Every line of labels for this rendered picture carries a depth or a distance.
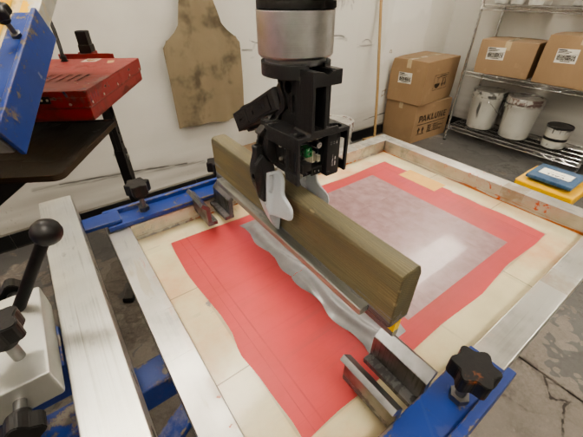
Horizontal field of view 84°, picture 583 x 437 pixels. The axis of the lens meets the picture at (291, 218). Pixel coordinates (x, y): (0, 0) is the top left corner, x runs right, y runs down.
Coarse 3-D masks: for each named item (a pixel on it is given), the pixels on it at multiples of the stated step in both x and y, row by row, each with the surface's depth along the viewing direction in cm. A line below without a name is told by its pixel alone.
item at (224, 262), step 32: (352, 192) 77; (384, 192) 77; (416, 192) 77; (448, 192) 77; (224, 224) 66; (384, 224) 66; (192, 256) 58; (224, 256) 58; (256, 256) 58; (224, 288) 52; (256, 288) 52
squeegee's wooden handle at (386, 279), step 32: (224, 160) 54; (288, 192) 41; (288, 224) 43; (320, 224) 37; (352, 224) 35; (320, 256) 39; (352, 256) 34; (384, 256) 31; (352, 288) 36; (384, 288) 32; (384, 320) 33
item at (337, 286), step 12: (228, 192) 54; (240, 192) 53; (240, 204) 51; (252, 204) 50; (252, 216) 49; (264, 216) 48; (276, 228) 45; (288, 240) 43; (300, 252) 41; (312, 264) 40; (324, 276) 38; (336, 276) 38; (336, 288) 37; (348, 288) 36; (348, 300) 35; (360, 300) 35; (360, 312) 35
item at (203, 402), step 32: (352, 160) 90; (416, 160) 88; (448, 160) 83; (512, 192) 71; (160, 224) 63; (576, 224) 64; (128, 256) 53; (576, 256) 53; (160, 288) 48; (544, 288) 48; (576, 288) 52; (160, 320) 43; (512, 320) 43; (544, 320) 43; (160, 352) 39; (192, 352) 39; (512, 352) 39; (192, 384) 36; (192, 416) 33; (224, 416) 33
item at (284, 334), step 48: (384, 240) 62; (432, 240) 62; (480, 240) 62; (528, 240) 62; (288, 288) 52; (432, 288) 52; (480, 288) 52; (240, 336) 45; (288, 336) 45; (336, 336) 45; (288, 384) 39; (336, 384) 39
